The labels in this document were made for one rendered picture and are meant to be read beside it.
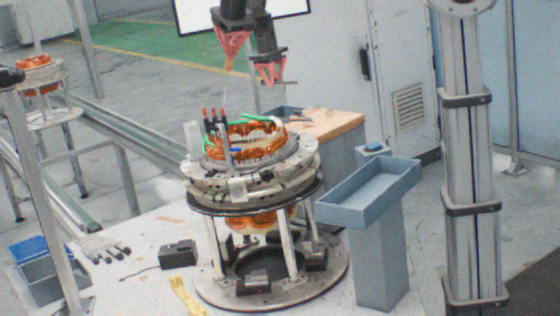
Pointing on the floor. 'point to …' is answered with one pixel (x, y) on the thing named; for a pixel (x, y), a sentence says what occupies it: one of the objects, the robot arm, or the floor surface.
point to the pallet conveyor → (65, 209)
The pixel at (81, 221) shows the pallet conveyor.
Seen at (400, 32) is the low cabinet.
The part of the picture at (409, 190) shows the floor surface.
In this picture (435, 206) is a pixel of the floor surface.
